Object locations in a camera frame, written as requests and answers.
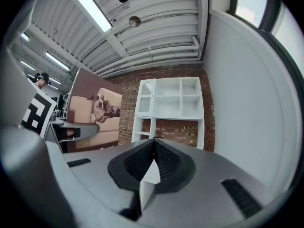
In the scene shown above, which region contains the book with dog cover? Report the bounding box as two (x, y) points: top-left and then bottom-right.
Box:
(66, 67), (124, 153)

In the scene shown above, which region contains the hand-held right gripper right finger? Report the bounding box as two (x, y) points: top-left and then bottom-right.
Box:
(136, 138), (269, 228)

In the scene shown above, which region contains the round metal ceiling fixture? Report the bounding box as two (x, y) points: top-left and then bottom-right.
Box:
(128, 16), (142, 29)

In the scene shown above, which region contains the cluttered grey desk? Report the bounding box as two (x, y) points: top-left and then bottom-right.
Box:
(48, 110), (68, 126)

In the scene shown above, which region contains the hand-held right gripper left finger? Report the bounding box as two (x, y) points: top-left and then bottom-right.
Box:
(63, 138), (156, 228)

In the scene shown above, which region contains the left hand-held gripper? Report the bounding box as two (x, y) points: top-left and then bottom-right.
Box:
(0, 47), (100, 153)

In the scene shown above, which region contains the dark framed window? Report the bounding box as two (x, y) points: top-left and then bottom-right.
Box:
(269, 0), (304, 77)
(229, 0), (270, 29)

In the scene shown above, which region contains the white ceiling pipe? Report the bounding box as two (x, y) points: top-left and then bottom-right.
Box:
(94, 35), (203, 77)

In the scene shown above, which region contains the white shelf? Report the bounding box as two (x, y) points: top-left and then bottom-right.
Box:
(131, 76), (205, 211)

